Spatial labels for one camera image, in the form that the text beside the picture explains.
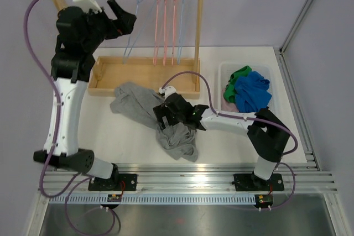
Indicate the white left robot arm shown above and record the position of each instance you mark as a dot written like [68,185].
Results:
[70,74]

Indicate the white slotted cable duct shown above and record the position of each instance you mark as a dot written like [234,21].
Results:
[158,199]

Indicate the light blue wire hanger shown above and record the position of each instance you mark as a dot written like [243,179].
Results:
[181,32]

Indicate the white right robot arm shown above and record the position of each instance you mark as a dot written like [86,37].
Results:
[268,135]

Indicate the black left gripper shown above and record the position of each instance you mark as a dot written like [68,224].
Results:
[122,25]

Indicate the mauve pink tank top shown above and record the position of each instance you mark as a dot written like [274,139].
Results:
[228,101]

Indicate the aluminium mounting rail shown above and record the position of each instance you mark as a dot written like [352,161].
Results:
[218,179]

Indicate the pink wire hanger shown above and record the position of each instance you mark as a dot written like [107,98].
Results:
[173,32]

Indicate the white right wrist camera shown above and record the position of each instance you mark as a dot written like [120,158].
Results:
[166,91]

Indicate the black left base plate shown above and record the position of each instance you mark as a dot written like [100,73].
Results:
[126,182]

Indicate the aluminium corner frame post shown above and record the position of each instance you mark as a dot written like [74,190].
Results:
[296,25]

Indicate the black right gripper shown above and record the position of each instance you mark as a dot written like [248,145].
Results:
[162,111]

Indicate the white perforated plastic basket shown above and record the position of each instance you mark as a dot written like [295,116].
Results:
[225,70]

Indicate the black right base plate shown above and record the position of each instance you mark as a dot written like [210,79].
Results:
[252,183]

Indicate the blue tank top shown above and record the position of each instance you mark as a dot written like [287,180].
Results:
[252,92]

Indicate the wooden clothes rack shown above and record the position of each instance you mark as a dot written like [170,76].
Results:
[110,72]

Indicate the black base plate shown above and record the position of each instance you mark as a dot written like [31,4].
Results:
[126,182]
[252,183]

